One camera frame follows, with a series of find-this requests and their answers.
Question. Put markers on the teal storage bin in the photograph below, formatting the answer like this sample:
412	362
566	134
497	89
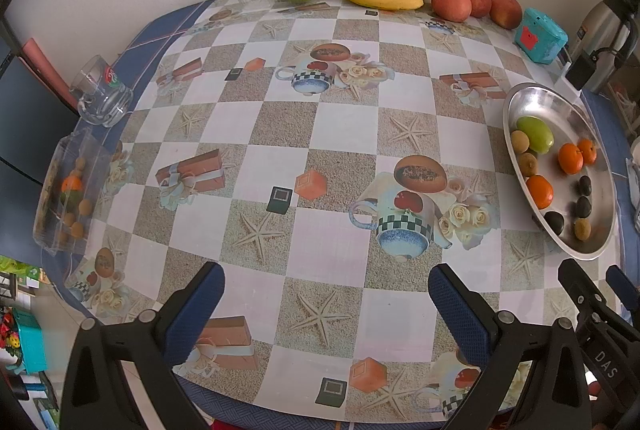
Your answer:
32	340

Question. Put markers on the teal box with red label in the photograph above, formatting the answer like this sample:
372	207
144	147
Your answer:
542	37

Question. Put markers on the small brown round fruit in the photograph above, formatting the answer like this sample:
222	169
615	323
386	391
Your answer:
582	228
517	142
527	163

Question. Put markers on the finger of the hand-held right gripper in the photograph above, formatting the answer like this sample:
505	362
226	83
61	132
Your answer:
622	287
575	285

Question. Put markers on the steel thermos jug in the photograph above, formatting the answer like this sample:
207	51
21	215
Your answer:
600	24

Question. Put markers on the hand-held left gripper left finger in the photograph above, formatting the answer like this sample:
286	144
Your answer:
197	310

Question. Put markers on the clear container of small fruits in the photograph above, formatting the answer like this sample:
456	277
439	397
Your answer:
70	195

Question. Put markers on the printed checkered tablecloth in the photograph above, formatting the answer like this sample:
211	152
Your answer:
340	134

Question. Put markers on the black power adapter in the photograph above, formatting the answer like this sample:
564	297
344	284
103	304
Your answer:
581	70

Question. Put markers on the red board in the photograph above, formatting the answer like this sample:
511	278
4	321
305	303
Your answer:
40	59

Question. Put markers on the dark plum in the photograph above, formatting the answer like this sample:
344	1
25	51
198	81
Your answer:
584	184
582	206
554	222

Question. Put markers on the dark cabinet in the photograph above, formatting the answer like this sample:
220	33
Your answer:
25	119

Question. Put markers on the orange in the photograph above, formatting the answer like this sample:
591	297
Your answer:
540	191
570	158
588	152

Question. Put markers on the clear glass mug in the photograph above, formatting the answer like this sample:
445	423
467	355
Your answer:
97	104

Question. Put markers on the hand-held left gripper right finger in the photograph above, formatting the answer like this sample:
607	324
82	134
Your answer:
457	310

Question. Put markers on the green mango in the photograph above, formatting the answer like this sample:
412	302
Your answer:
535	134

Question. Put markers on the steel plate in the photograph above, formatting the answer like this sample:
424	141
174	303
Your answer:
545	104

